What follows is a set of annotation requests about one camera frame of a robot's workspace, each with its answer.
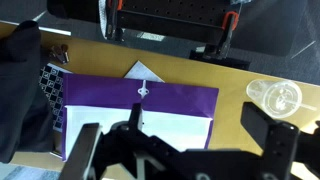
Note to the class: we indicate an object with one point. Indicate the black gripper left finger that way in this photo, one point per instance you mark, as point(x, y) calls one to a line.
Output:
point(80, 150)

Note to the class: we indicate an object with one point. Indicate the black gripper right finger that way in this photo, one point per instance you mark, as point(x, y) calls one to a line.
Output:
point(266, 133)

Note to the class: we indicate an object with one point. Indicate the purple paper folder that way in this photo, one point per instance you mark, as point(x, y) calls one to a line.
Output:
point(110, 93)

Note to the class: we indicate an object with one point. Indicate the clear plastic cup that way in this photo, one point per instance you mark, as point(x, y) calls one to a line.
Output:
point(278, 98)

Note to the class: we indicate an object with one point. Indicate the black white checkerboard sheet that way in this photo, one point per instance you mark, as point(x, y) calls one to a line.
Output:
point(51, 90)

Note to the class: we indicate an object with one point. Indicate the black cloth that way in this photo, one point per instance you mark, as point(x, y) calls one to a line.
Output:
point(20, 96)

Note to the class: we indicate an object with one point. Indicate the small metal binder clips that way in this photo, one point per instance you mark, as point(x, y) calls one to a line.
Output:
point(60, 52)

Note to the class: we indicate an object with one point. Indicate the white paper sheet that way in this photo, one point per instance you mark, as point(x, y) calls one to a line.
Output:
point(143, 73)

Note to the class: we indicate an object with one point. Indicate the black perforated breadboard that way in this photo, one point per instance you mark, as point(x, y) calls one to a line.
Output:
point(173, 13)

